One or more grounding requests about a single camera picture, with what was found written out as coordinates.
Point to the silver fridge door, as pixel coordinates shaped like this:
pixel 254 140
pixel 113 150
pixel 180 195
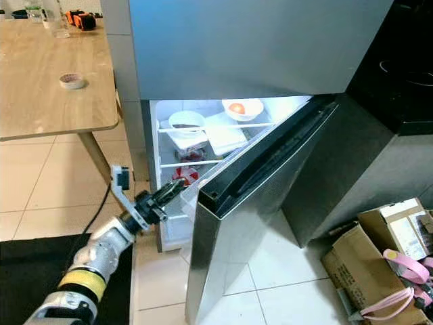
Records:
pixel 233 244

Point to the silver fridge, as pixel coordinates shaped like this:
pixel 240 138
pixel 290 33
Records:
pixel 243 47

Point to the red white patterned bowl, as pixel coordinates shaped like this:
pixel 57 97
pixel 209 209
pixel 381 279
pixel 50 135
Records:
pixel 184 175

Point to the white bowl with dark food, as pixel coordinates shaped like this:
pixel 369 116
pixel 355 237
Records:
pixel 186 119

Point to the white flat food container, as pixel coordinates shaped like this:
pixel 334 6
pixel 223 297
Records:
pixel 224 134

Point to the orange red tomato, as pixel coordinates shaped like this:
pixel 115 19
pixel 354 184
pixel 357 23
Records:
pixel 237 108

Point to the black floor rug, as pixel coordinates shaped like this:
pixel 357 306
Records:
pixel 34 284

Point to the white tape roll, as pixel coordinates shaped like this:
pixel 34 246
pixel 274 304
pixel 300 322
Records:
pixel 72 82

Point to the light wooden table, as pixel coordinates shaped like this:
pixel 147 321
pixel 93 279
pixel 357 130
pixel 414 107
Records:
pixel 40 74

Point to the dark grey kitchen cabinet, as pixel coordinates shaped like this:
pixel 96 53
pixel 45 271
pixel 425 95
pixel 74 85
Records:
pixel 358 176

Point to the orange black device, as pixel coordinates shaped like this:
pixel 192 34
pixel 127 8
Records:
pixel 81 19

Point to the clear drinking glass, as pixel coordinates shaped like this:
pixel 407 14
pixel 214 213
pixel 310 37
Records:
pixel 55 24

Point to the large brown cardboard box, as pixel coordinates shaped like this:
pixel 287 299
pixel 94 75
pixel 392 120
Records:
pixel 365 271

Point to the small brown cardboard box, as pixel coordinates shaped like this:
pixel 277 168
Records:
pixel 396 220

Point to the small clear bottle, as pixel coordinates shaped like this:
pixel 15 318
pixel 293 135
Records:
pixel 34 10

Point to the black induction cooktop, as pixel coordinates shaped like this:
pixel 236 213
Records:
pixel 392 74

